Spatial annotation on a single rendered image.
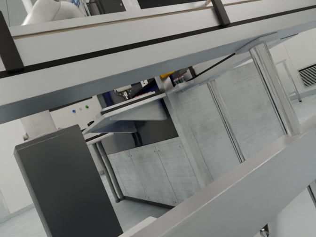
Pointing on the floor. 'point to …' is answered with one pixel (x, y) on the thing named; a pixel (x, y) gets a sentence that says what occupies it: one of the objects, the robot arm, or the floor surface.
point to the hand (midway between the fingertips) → (127, 98)
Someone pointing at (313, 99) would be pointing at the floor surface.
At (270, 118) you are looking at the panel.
